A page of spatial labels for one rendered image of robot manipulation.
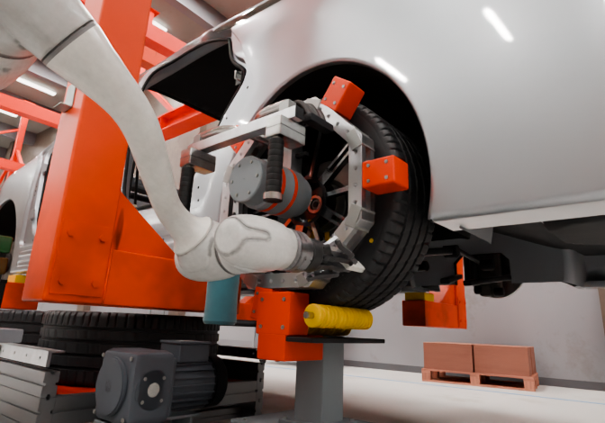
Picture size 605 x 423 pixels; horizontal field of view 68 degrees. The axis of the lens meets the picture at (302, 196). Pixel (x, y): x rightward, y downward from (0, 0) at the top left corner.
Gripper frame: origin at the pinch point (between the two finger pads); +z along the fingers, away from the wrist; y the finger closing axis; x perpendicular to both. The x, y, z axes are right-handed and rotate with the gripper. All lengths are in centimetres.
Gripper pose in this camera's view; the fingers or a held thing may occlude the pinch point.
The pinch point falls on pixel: (352, 265)
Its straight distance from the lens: 113.4
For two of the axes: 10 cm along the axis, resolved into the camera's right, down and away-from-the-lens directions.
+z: 6.5, 2.4, 7.2
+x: -5.1, -5.7, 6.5
